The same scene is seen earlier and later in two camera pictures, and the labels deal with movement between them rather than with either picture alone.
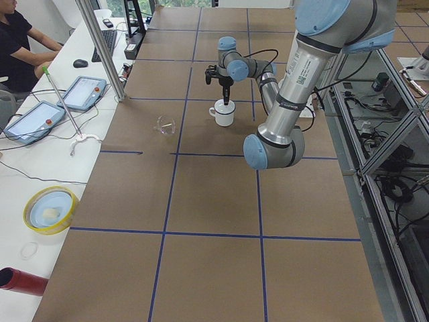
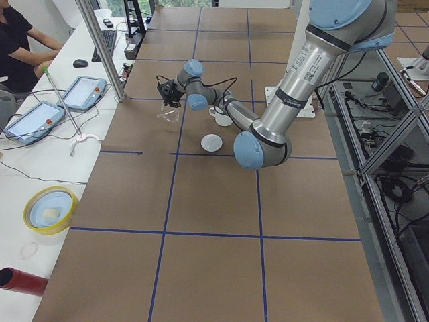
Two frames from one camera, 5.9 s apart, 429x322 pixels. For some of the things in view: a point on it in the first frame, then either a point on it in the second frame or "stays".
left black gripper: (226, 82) to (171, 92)
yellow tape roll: (49, 210) stays
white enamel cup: (223, 110) stays
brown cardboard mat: (175, 225) stays
